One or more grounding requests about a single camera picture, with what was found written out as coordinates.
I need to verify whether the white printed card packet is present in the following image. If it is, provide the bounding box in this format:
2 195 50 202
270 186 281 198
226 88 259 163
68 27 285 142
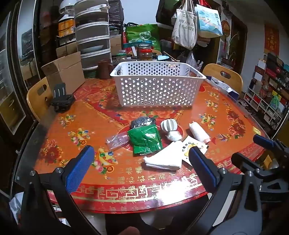
182 136 209 165

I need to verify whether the white towel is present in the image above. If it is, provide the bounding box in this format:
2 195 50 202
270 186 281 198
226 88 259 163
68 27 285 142
189 121 211 144

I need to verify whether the beige canvas tote bag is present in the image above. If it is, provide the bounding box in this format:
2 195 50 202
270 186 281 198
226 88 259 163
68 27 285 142
172 0 198 50

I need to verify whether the white fan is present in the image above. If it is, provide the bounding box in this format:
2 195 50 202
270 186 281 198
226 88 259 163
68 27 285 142
59 0 76 16

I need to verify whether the small white wad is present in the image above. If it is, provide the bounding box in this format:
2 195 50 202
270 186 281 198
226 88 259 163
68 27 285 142
166 131 182 142

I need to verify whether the clear plastic bag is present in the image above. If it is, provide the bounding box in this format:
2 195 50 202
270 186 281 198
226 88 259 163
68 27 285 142
106 131 136 151

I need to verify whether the white perforated plastic basket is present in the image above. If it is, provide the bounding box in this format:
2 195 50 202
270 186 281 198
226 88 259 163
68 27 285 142
110 61 207 107

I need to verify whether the red lid glass jar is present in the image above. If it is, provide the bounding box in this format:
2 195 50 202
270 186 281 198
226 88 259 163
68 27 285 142
139 48 153 61

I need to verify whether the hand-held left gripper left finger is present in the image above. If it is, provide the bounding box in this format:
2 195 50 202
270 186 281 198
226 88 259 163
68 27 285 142
21 145 100 235

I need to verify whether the shelf of boxes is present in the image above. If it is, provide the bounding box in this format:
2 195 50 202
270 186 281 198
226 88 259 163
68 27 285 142
243 53 289 136

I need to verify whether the red printed tablecloth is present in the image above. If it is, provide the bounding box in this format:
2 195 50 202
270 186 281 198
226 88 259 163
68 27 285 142
34 78 270 214

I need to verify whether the white tiered mesh rack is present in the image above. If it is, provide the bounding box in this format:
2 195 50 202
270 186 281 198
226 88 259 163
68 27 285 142
74 0 111 70

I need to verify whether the green shopping bag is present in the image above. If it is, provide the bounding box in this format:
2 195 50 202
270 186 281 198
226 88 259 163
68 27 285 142
125 23 161 52

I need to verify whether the white tissue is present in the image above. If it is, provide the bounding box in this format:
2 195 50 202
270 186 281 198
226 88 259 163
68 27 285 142
143 141 188 170

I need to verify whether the blue illustrated tote bag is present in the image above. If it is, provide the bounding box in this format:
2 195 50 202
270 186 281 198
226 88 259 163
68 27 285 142
195 3 223 38

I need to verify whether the black foil packet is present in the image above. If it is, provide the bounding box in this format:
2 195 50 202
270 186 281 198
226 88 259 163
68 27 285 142
130 117 156 130

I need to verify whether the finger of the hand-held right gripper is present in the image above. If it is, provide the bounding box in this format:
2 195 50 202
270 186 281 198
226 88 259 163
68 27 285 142
253 134 289 159
231 152 289 181

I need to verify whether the potted plant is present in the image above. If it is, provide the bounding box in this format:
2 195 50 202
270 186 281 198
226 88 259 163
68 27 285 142
222 34 237 68

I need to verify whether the red wall poster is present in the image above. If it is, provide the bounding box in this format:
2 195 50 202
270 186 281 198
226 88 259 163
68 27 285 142
264 24 280 55

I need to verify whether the grey white striped ball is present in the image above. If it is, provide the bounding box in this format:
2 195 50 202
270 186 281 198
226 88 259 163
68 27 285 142
160 119 178 132

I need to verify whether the brown mug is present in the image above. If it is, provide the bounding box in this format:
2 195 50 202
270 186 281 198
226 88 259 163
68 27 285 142
98 60 112 79

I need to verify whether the open cardboard box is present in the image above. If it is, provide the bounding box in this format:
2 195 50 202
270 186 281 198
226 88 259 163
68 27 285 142
41 52 86 95

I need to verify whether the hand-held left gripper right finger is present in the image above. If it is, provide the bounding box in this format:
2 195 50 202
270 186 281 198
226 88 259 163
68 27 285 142
188 146 263 235

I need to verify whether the green foil packet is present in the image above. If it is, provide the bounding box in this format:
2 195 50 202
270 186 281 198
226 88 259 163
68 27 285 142
127 125 163 156

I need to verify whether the flat cardboard box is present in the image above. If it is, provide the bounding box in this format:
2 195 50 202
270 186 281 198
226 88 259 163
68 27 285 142
109 36 122 53

